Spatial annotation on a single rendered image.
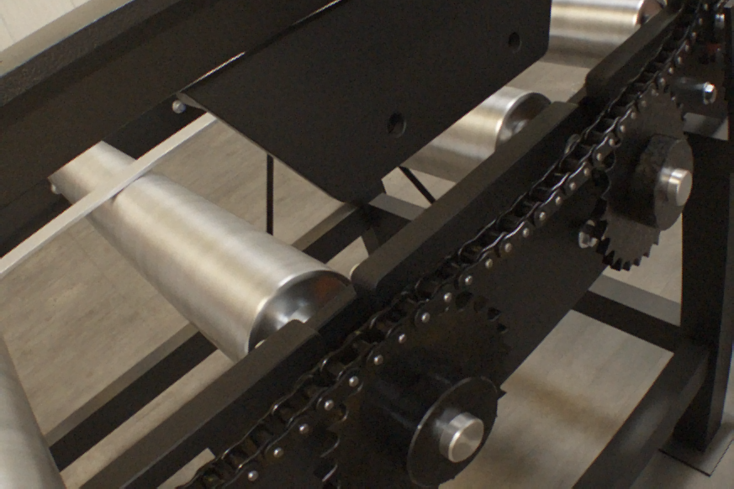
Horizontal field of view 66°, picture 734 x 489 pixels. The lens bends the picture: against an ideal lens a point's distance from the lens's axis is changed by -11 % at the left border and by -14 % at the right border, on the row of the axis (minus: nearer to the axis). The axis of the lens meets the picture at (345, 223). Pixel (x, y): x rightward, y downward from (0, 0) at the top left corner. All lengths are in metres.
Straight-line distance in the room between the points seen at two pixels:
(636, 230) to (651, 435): 0.49
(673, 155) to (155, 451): 0.45
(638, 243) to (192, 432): 0.42
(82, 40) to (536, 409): 1.35
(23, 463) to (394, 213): 1.20
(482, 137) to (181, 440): 0.40
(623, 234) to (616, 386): 0.96
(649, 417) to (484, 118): 0.59
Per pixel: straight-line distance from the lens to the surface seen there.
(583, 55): 0.88
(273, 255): 0.53
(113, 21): 0.24
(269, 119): 0.36
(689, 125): 0.75
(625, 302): 1.20
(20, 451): 0.56
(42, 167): 0.33
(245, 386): 0.39
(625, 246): 0.58
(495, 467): 1.41
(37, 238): 0.79
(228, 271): 0.54
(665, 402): 1.06
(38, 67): 0.24
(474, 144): 0.63
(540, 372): 1.55
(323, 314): 0.44
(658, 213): 0.56
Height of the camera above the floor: 1.19
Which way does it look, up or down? 33 degrees down
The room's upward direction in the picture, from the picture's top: 22 degrees counter-clockwise
